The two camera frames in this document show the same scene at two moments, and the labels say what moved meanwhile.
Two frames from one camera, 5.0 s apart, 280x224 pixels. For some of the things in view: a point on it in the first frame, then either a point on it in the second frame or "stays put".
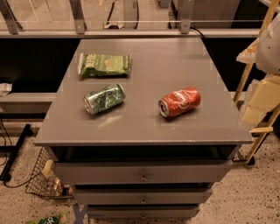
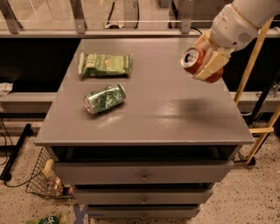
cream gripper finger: (248, 55) -> (204, 41)
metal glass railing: (133, 18) stays put
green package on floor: (60, 219) stays put
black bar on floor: (6, 173) stays put
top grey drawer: (94, 172) stays put
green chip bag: (97, 65) stays put
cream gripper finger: (265, 98) -> (216, 62)
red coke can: (179, 101) -> (192, 59)
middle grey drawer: (143, 196) stays put
